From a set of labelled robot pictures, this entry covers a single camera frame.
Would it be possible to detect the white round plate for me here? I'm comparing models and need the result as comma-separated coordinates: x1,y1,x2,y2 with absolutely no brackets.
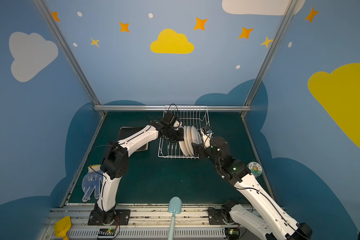
191,126,203,145
184,126,194,156
179,127,190,157
187,126,199,156

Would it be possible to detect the black square plate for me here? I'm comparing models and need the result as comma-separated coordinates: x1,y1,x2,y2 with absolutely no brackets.
117,127,149,152

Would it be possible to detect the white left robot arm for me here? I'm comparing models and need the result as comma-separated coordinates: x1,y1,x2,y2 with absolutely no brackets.
88,116,184,226

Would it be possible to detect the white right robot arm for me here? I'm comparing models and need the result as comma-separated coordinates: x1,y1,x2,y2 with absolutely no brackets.
192,137,313,240

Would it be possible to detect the small printed cup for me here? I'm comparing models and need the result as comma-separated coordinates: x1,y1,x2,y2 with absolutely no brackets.
248,162,263,177

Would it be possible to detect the light blue toy shovel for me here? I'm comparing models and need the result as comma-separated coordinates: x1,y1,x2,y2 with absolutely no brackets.
168,197,182,240

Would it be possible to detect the right circuit board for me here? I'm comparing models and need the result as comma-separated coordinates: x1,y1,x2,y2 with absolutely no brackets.
225,228,240,240

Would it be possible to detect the circuit board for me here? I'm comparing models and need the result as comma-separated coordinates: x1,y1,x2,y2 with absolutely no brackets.
98,228,116,237
225,228,240,240

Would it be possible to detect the blue dotted work glove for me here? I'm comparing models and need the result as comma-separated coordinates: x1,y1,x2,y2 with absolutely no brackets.
82,165,103,202

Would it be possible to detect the left circuit board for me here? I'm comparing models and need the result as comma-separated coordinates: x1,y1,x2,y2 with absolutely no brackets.
98,228,116,237

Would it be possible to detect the yellow toy scoop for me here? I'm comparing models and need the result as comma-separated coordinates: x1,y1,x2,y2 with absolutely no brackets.
54,216,72,240

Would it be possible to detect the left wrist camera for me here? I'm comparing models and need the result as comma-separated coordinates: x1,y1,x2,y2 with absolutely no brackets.
163,112,181,128

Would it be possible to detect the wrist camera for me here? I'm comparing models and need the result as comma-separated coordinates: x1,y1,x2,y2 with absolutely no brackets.
201,126,214,148
163,112,181,128

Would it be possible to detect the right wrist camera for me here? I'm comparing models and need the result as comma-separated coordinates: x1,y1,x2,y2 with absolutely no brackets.
201,126,214,148

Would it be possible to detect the white wire dish rack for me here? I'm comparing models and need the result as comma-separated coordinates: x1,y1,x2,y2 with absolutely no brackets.
158,105,210,159

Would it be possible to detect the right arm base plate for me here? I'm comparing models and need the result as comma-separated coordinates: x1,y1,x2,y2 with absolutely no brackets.
207,208,236,225

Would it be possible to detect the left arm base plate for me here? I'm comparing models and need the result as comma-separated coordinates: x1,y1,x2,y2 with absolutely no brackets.
88,209,131,226

